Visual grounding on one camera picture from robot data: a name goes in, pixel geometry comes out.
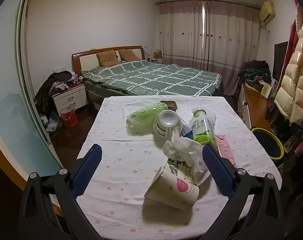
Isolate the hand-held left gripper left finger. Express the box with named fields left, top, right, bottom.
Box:
left=18, top=144, right=103, bottom=240

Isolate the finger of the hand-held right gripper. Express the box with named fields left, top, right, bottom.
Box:
left=291, top=122, right=303, bottom=137

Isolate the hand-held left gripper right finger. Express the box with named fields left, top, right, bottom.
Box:
left=202, top=144, right=285, bottom=240

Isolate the pink paper box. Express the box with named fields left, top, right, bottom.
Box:
left=215, top=134, right=237, bottom=168

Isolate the large white tissue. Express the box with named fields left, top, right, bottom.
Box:
left=163, top=130, right=210, bottom=187

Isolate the blue yellow-rimmed trash bin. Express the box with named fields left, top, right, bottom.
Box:
left=250, top=127, right=284, bottom=160

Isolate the green label plastic bottle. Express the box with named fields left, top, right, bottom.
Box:
left=189, top=108, right=218, bottom=150

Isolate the blue foil packet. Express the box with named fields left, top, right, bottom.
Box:
left=179, top=119, right=194, bottom=139

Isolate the pink leaf paper cup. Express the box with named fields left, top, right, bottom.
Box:
left=144, top=160, right=200, bottom=209

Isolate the white plastic bowl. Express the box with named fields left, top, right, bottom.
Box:
left=153, top=110, right=183, bottom=140

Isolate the green plastic package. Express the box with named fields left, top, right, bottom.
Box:
left=127, top=104, right=168, bottom=134

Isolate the brown plastic tray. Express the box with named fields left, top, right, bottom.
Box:
left=159, top=100, right=178, bottom=112

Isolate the clear plastic bag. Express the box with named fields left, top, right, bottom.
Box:
left=283, top=133, right=302, bottom=153

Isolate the cream puffer jacket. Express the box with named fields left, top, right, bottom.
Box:
left=274, top=19, right=303, bottom=125

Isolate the red bucket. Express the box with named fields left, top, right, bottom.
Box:
left=60, top=106, right=79, bottom=128

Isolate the low wooden cabinet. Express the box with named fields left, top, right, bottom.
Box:
left=238, top=82, right=274, bottom=130

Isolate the green box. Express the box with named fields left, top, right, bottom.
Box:
left=261, top=84, right=272, bottom=98

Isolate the white nightstand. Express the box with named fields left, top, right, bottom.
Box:
left=53, top=83, right=89, bottom=110

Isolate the black television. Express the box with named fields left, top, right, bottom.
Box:
left=273, top=41, right=289, bottom=82

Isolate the pile of mixed clothes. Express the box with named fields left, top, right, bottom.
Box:
left=238, top=60, right=272, bottom=85

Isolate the dark clothes heap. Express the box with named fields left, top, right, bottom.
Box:
left=35, top=70, right=73, bottom=115

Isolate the wooden bed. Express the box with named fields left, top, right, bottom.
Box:
left=72, top=46, right=224, bottom=103

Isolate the frosted glass sliding door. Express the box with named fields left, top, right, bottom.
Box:
left=0, top=0, right=64, bottom=170

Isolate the brown pillow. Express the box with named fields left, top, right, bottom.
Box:
left=96, top=51, right=119, bottom=68
left=118, top=49, right=142, bottom=62

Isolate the green checkered duvet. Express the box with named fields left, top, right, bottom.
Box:
left=81, top=60, right=222, bottom=96

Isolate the pink white curtain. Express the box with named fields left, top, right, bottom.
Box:
left=204, top=1, right=262, bottom=73
left=158, top=1, right=205, bottom=65

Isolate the wall air conditioner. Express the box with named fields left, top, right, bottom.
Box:
left=259, top=1, right=276, bottom=27

